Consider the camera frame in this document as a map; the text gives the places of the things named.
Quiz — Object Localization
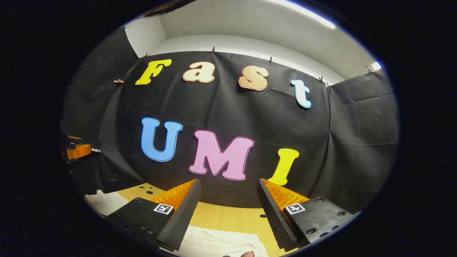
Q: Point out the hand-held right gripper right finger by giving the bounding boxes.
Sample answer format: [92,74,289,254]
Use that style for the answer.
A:
[257,178,362,251]

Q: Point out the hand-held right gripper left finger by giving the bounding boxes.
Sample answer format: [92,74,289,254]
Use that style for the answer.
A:
[105,178,202,251]

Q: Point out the white jeans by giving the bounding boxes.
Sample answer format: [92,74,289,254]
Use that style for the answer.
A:
[85,190,269,257]

